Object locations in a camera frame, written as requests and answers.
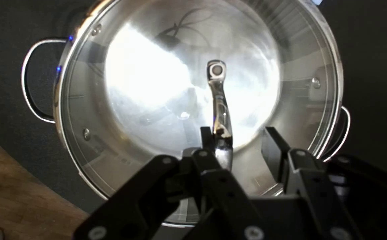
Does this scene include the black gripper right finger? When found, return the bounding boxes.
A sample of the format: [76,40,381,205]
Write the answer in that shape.
[261,125,387,240]

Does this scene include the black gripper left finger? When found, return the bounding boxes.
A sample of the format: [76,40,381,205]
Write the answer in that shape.
[72,125,270,240]

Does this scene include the silver pot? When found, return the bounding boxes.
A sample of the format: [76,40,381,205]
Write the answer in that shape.
[20,0,353,229]

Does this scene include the glass lid with metal handle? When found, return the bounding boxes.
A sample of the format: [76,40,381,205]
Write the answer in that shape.
[53,0,345,229]

